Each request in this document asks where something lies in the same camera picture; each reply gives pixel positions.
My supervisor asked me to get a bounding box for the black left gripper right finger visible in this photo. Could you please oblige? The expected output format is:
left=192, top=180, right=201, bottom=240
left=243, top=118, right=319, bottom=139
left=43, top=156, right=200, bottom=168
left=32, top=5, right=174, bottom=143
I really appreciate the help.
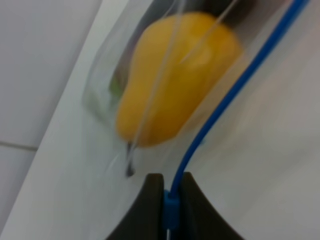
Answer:
left=177, top=172, right=243, bottom=240

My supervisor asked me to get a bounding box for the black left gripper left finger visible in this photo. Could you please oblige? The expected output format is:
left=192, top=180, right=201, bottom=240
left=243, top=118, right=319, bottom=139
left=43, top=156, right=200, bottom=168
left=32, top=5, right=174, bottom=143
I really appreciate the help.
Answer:
left=108, top=173, right=164, bottom=240

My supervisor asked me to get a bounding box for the yellow pear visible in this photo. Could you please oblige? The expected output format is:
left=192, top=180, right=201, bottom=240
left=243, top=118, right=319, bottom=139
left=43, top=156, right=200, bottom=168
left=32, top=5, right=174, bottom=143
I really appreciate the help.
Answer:
left=115, top=12, right=243, bottom=147

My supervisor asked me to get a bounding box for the clear zip bag blue seal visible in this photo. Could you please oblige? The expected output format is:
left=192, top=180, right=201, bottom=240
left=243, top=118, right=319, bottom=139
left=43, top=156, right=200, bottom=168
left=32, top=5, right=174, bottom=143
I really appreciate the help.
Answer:
left=82, top=0, right=307, bottom=240

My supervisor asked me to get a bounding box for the blue zipper slider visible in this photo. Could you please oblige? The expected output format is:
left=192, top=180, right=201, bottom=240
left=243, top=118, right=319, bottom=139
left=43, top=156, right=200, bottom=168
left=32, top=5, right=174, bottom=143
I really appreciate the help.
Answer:
left=162, top=190, right=181, bottom=230

